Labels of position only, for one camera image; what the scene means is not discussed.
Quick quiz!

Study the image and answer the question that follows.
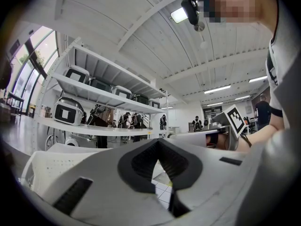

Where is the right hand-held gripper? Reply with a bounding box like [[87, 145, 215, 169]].
[[169, 104, 247, 150]]

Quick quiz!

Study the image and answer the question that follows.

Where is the white metal shelving rack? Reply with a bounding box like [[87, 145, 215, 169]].
[[32, 38, 170, 150]]

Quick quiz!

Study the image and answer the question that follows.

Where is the person's grey printed t-shirt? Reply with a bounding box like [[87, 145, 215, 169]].
[[265, 0, 301, 136]]

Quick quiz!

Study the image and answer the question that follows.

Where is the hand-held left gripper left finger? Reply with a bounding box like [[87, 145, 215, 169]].
[[42, 138, 174, 226]]

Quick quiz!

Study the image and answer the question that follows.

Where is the person's head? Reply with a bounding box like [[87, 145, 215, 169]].
[[196, 0, 278, 32]]

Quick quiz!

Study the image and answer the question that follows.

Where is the white plastic laundry basket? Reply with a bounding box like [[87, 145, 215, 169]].
[[21, 142, 113, 195]]

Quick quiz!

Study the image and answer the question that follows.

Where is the black head-mounted camera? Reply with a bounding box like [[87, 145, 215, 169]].
[[180, 0, 206, 32]]

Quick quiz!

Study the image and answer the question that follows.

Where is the white round device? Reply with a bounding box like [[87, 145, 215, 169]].
[[63, 137, 82, 147]]

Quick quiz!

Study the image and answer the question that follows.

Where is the person's right forearm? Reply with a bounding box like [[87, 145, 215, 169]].
[[237, 123, 286, 153]]

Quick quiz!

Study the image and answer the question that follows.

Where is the dark appliance with framed panel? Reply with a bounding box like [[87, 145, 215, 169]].
[[89, 78, 112, 93], [131, 94, 149, 105]]

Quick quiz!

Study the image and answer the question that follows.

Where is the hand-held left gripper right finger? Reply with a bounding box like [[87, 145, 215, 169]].
[[159, 138, 247, 211]]

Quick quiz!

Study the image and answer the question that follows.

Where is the tall glass window wall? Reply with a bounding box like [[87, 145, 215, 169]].
[[9, 26, 61, 110]]

